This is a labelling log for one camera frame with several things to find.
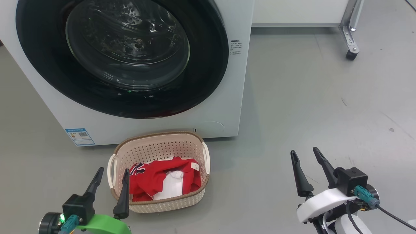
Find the metal bracket with caster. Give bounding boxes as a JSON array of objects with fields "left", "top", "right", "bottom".
[{"left": 338, "top": 0, "right": 365, "bottom": 61}]

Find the white washing machine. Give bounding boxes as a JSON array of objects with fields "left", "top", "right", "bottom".
[{"left": 0, "top": 0, "right": 255, "bottom": 147}]

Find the red and white garment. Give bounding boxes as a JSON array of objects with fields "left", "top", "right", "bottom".
[{"left": 129, "top": 157, "right": 202, "bottom": 202}]

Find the teal cable connector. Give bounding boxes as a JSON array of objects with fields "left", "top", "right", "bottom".
[
  {"left": 354, "top": 186, "right": 380, "bottom": 209},
  {"left": 60, "top": 214, "right": 80, "bottom": 234}
]

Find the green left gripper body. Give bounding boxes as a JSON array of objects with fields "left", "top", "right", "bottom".
[{"left": 76, "top": 214, "right": 132, "bottom": 234}]

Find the black text notice sticker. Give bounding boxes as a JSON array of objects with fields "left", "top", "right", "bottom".
[{"left": 229, "top": 39, "right": 243, "bottom": 55}]

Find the round white filter cover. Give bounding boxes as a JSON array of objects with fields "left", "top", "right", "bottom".
[{"left": 198, "top": 121, "right": 225, "bottom": 134}]

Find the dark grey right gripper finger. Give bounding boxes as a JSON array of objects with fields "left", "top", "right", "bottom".
[
  {"left": 290, "top": 150, "right": 314, "bottom": 197},
  {"left": 313, "top": 147, "right": 337, "bottom": 189}
]

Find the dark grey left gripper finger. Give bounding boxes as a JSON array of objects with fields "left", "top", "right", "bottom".
[
  {"left": 85, "top": 167, "right": 104, "bottom": 195},
  {"left": 113, "top": 168, "right": 130, "bottom": 219}
]

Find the white partition board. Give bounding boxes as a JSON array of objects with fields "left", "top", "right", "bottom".
[{"left": 252, "top": 0, "right": 351, "bottom": 27}]

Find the blue energy label sticker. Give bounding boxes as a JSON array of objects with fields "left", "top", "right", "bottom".
[{"left": 65, "top": 128, "right": 96, "bottom": 147}]

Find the cream perforated laundry basket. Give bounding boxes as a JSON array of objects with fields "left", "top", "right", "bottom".
[{"left": 107, "top": 131, "right": 211, "bottom": 214}]

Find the washing machine glass door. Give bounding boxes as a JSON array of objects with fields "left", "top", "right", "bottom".
[{"left": 16, "top": 0, "right": 229, "bottom": 119}]

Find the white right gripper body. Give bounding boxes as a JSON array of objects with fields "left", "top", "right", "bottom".
[{"left": 296, "top": 188, "right": 357, "bottom": 224}]

